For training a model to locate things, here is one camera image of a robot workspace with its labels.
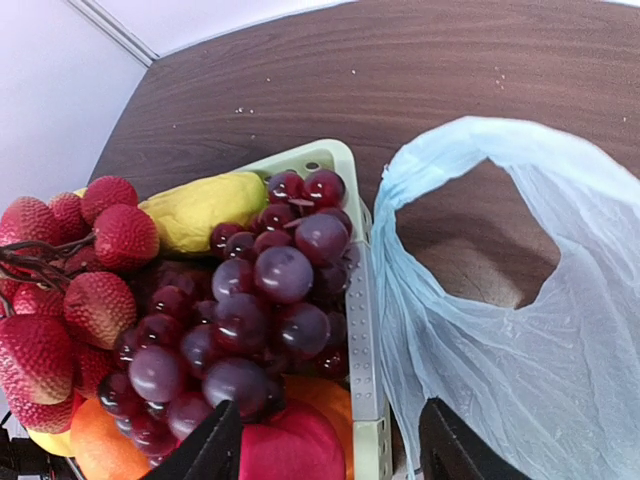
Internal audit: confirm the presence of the light blue plastic bag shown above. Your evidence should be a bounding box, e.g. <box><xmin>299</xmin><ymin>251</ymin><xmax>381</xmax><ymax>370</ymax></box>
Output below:
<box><xmin>372</xmin><ymin>116</ymin><xmax>639</xmax><ymax>479</ymax></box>

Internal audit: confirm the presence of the long yellow fruit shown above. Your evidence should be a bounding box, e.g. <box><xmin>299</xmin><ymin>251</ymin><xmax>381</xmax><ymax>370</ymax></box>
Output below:
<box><xmin>71</xmin><ymin>172</ymin><xmax>266</xmax><ymax>268</ymax></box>

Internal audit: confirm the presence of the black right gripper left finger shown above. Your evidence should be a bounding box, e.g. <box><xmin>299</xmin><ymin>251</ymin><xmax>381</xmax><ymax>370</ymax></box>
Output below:
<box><xmin>143</xmin><ymin>401</ymin><xmax>243</xmax><ymax>480</ymax></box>

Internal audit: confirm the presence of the left aluminium frame post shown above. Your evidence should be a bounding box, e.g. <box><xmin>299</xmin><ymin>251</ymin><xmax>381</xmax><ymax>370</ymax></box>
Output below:
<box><xmin>66</xmin><ymin>0</ymin><xmax>160</xmax><ymax>67</ymax></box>

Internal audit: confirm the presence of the pink red round fruit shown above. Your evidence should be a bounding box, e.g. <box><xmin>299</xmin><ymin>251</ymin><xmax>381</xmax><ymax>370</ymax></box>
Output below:
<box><xmin>284</xmin><ymin>375</ymin><xmax>354</xmax><ymax>480</ymax></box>

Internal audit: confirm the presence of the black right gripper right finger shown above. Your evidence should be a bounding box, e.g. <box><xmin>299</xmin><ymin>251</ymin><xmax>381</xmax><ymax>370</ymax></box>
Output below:
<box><xmin>419</xmin><ymin>398</ymin><xmax>530</xmax><ymax>480</ymax></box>

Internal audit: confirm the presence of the orange fruit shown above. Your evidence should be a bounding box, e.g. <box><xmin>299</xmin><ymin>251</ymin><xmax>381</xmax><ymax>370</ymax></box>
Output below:
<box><xmin>70</xmin><ymin>399</ymin><xmax>150</xmax><ymax>480</ymax></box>

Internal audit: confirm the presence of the dark purple grape bunch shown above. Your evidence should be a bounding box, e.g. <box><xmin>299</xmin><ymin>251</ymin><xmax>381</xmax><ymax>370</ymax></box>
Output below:
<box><xmin>99</xmin><ymin>169</ymin><xmax>353</xmax><ymax>468</ymax></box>

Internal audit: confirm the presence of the red lychee bunch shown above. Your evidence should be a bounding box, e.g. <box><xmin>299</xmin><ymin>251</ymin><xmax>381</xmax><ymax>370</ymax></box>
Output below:
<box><xmin>1</xmin><ymin>176</ymin><xmax>160</xmax><ymax>434</ymax></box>

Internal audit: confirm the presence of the beige perforated plastic basket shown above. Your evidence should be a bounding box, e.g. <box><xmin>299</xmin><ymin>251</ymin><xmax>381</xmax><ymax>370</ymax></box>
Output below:
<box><xmin>236</xmin><ymin>139</ymin><xmax>393</xmax><ymax>479</ymax></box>

